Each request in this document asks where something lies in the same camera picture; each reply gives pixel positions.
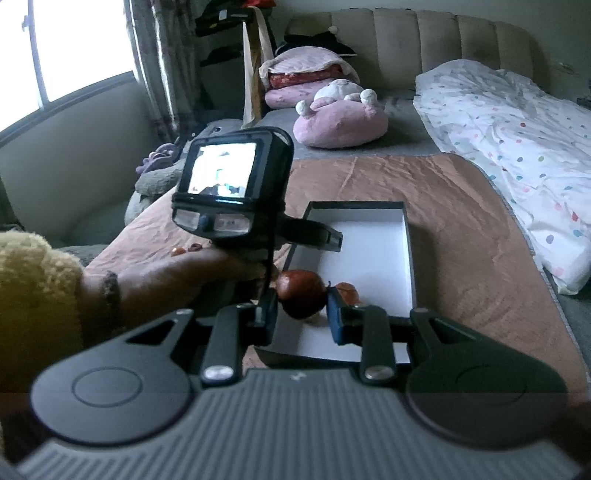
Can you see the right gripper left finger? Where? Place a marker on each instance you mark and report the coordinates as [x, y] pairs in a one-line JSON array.
[[235, 329]]

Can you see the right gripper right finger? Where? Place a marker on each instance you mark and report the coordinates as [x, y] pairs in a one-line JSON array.
[[371, 328]]

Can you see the small orange tomato fruit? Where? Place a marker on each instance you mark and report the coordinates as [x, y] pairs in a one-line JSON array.
[[349, 293]]

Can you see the dark red apple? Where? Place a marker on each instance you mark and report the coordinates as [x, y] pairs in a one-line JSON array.
[[302, 293]]

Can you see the yellow fleece sleeve forearm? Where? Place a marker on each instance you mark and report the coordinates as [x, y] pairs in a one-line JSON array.
[[39, 314]]

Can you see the person's left hand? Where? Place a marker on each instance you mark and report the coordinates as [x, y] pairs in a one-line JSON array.
[[200, 278]]

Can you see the black box with white inside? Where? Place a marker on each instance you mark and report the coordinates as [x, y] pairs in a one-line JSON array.
[[376, 258]]

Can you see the purple plush toy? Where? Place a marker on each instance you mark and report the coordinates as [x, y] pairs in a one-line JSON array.
[[162, 157]]

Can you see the grey plush toy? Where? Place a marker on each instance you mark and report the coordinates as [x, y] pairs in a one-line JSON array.
[[151, 186]]

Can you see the small red fruit on cover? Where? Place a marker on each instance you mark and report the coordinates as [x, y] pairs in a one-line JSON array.
[[176, 251]]

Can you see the brown quilted bed cover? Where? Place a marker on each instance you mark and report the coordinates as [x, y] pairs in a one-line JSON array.
[[472, 263]]

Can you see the stacked pink and red pillows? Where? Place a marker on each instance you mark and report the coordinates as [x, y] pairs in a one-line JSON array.
[[300, 72]]

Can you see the pink plush pillow toy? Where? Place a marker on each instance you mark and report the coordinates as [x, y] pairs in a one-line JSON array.
[[342, 115]]

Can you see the patterned curtain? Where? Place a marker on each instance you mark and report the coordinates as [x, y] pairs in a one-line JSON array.
[[165, 55]]

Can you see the grey bed sheet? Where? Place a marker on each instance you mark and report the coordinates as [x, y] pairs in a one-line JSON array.
[[406, 136]]

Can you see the beige padded headboard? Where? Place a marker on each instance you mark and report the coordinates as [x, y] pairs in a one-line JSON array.
[[394, 46]]

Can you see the window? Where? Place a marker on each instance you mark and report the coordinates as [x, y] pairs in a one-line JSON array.
[[52, 49]]

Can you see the white polka dot duvet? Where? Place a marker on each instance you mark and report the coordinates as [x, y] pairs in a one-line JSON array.
[[533, 147]]

